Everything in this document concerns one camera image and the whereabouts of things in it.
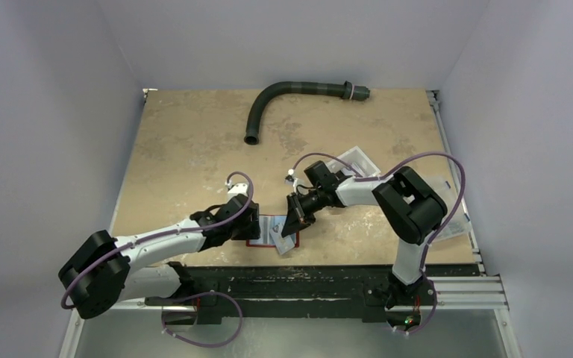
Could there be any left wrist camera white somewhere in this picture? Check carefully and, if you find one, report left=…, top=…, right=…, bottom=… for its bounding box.
left=226, top=181, right=249, bottom=199

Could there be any black front table rail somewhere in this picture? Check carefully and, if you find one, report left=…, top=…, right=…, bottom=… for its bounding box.
left=143, top=264, right=460, bottom=324

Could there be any red card holder wallet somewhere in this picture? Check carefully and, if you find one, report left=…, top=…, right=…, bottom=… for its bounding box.
left=246, top=215, right=300, bottom=254

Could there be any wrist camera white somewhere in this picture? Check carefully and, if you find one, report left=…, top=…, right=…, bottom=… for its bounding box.
left=226, top=181, right=249, bottom=199
left=284, top=169, right=310, bottom=194

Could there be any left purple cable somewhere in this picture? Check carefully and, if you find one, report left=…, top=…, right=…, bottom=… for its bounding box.
left=60, top=171, right=255, bottom=311

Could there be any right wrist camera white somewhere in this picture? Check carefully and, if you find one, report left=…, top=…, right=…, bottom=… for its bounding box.
left=284, top=169, right=310, bottom=194

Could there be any clear plastic screw box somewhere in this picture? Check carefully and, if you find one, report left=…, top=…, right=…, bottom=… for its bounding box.
left=425, top=176, right=472, bottom=242

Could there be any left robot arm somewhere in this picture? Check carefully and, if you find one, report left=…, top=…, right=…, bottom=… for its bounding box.
left=58, top=194, right=260, bottom=319

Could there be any purple cable loop below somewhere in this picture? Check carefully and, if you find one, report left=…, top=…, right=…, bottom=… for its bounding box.
left=160, top=292, right=244, bottom=349

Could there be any aluminium frame rail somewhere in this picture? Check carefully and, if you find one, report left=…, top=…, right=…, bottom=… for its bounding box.
left=425, top=89, right=510, bottom=310

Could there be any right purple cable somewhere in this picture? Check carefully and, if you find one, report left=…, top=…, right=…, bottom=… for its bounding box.
left=289, top=151, right=466, bottom=273

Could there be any white plastic card box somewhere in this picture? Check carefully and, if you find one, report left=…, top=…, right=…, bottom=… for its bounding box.
left=327, top=146, right=381, bottom=178

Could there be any white VIP card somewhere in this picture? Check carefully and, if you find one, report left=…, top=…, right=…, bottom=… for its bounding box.
left=259, top=215, right=286, bottom=246

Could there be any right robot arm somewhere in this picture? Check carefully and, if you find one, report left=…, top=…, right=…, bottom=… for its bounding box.
left=281, top=161, right=448, bottom=304

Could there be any purple cable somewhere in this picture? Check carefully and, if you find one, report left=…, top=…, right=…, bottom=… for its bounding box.
left=289, top=151, right=466, bottom=273
left=60, top=171, right=255, bottom=311

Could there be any black curved hose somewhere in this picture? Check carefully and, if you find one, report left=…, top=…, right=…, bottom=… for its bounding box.
left=243, top=81, right=372, bottom=146

